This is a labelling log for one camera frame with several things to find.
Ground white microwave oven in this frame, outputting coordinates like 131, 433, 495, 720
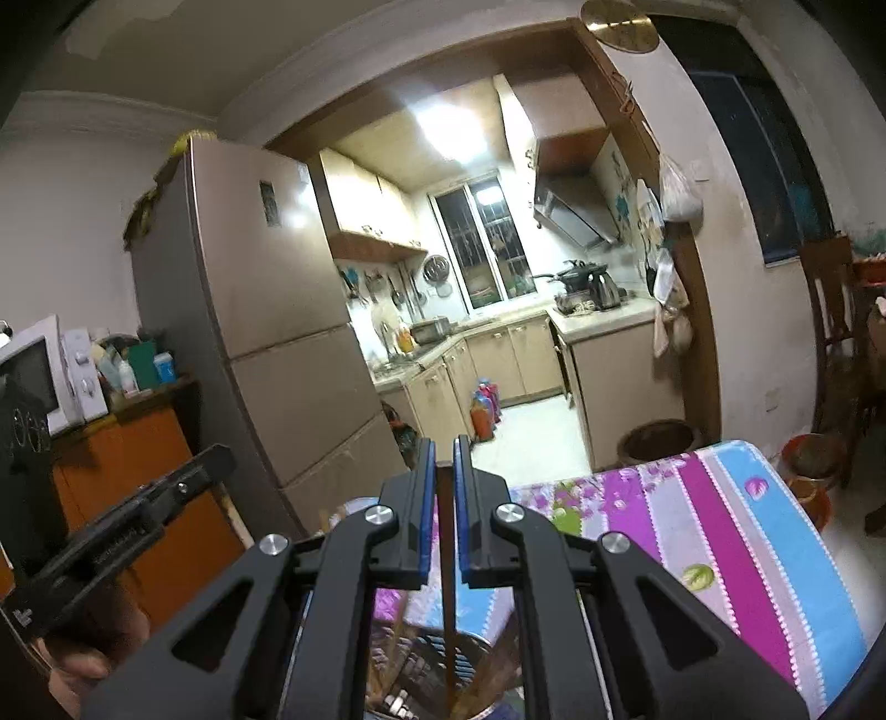
2, 315, 108, 436

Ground brown clay pot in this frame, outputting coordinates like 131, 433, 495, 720
617, 419, 703, 466

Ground wooden dining chair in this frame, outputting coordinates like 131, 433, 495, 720
799, 234, 884, 487

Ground grey tall refrigerator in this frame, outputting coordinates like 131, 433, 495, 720
129, 136, 405, 537

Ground blue perforated utensil holder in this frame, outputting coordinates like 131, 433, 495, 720
363, 620, 521, 718

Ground rice cooker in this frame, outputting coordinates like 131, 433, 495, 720
409, 316, 452, 347

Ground steel electric kettle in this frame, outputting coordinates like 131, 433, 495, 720
593, 270, 623, 311

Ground white hanging plastic bag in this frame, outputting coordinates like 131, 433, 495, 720
660, 155, 703, 224

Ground left hand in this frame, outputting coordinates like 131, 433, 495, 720
34, 584, 150, 718

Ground black wok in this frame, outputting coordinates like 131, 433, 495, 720
533, 261, 608, 292

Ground dark living room window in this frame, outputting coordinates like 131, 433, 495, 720
653, 15, 835, 264

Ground dark wooden chopstick eight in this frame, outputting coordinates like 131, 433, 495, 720
435, 464, 458, 717

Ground blue lidded jar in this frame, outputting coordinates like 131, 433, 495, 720
153, 352, 177, 384

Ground orange oil bottle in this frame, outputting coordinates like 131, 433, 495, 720
470, 378, 500, 443

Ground green box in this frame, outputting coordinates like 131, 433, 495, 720
126, 341, 161, 390

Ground white medicine bottle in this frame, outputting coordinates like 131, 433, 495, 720
117, 358, 140, 398

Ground beige kitchen counter cabinets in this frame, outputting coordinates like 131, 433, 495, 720
371, 297, 685, 470

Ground kitchen window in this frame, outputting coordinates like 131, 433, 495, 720
432, 176, 538, 311

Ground steel range hood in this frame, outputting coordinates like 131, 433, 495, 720
533, 174, 622, 250

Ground wooden chopstick three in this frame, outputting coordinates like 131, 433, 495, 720
373, 591, 411, 705

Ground floral plastic tablecloth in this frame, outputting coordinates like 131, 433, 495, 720
324, 439, 871, 720

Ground orange wooden cabinet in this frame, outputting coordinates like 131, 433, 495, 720
2, 379, 245, 640

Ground round brass wall plate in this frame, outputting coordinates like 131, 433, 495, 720
580, 0, 660, 54

